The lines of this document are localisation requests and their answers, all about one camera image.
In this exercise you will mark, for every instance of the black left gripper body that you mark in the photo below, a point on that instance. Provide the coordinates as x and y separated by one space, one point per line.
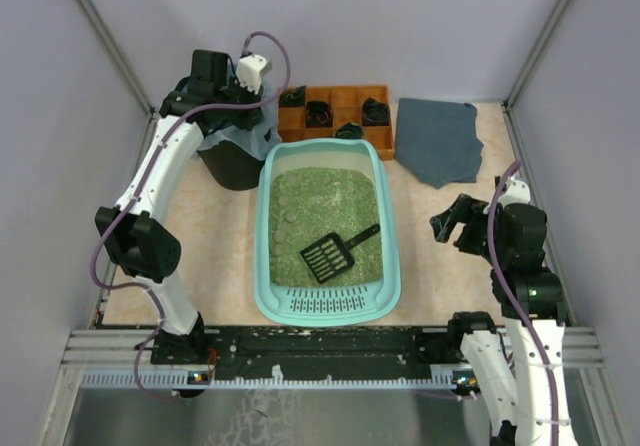
245 99

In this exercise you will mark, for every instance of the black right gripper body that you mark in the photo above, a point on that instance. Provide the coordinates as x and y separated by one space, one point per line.
470 223

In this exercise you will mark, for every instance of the black litter scoop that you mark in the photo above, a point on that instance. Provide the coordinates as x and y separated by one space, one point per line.
331 255

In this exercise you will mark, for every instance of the teal plastic litter box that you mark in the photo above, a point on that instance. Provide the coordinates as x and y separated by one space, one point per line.
366 292

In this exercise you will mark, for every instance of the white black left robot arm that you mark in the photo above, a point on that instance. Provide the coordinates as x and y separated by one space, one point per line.
218 93

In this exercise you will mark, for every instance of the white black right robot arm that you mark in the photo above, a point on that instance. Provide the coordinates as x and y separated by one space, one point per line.
519 374

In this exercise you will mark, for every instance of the green cat litter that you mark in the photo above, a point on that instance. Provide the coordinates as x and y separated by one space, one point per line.
347 207

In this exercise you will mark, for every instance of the blue plastic bin liner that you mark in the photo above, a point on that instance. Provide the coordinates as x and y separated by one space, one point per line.
256 141

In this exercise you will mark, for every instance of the black trash bin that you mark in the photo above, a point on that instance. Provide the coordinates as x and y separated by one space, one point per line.
231 166

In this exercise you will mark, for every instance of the blue-grey folded cloth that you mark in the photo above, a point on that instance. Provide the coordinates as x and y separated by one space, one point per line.
437 141

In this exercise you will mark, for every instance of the orange compartment tray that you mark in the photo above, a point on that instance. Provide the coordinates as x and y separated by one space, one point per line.
314 112

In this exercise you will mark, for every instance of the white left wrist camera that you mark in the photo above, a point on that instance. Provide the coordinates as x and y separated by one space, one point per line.
250 70

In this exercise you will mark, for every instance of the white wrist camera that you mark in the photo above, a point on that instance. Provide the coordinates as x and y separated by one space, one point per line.
250 70
514 191

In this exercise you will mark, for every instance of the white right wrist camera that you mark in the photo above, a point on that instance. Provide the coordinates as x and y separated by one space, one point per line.
514 191

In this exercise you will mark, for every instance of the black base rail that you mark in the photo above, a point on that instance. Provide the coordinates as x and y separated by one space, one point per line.
344 353

